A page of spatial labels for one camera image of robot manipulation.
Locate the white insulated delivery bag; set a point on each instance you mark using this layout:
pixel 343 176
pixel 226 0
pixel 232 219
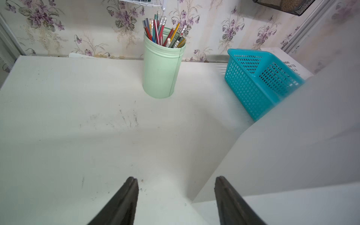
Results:
pixel 300 163

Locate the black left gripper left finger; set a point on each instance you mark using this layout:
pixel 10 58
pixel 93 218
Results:
pixel 121 208

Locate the black mesh wall organizer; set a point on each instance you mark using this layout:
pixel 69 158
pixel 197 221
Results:
pixel 294 7

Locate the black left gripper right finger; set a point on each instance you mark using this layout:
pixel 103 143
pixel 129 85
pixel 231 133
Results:
pixel 232 208

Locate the teal plastic basket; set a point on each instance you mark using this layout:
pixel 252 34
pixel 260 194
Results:
pixel 260 80

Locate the white wire wall basket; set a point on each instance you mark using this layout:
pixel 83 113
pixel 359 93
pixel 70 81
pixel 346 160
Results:
pixel 152 3

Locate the white book black lettering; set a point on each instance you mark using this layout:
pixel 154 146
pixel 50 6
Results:
pixel 290 62

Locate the green pencil cup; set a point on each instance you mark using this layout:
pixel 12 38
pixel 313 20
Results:
pixel 163 52

